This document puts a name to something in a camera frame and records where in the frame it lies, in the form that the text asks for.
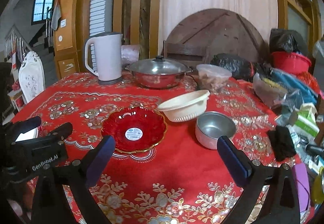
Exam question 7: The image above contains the clear bag with snacks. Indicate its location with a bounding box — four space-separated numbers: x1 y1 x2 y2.
253 73 288 109

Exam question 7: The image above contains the white deep bowl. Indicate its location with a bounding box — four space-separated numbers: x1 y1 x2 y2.
15 128 38 142

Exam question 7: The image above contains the wooden slatted chair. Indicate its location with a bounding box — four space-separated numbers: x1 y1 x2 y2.
163 41 210 67

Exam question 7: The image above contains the white electric kettle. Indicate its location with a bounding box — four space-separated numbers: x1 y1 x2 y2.
83 32 123 85

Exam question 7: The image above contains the red floral tablecloth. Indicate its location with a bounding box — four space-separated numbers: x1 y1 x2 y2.
10 72 313 224

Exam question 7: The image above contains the clear plastic food container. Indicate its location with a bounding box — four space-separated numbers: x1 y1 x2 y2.
196 64 232 92

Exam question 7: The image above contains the steel pot with glass lid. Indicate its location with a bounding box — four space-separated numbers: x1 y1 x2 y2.
124 56 193 89

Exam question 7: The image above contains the white ornate chair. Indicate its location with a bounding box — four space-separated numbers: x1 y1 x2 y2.
18 51 46 103

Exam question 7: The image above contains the grey hanging dustpan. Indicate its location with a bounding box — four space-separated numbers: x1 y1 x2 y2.
51 2 62 31

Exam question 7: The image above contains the purple box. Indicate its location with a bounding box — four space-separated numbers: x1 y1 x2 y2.
292 163 310 212

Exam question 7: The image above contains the green white carton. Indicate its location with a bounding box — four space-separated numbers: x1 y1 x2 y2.
288 103 320 138

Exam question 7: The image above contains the red gold-rimmed plate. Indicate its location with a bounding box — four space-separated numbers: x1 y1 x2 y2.
101 106 167 154

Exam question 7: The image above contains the red plastic basin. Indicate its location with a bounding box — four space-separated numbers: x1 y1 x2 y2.
271 51 311 75

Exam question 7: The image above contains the round wooden tabletop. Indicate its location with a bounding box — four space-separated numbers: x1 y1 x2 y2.
164 9 270 64

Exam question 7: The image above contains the black plastic bag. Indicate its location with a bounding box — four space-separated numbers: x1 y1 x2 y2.
269 28 308 56

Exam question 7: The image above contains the cream plastic bowl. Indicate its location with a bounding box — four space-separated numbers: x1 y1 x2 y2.
157 90 210 123

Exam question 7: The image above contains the blue plastic bag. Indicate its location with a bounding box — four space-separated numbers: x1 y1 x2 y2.
271 68 318 108

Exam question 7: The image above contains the dark wrapped bundle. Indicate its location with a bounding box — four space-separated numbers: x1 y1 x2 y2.
210 53 271 82

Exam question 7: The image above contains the pink steel-lined mug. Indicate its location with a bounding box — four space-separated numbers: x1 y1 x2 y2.
195 111 236 150

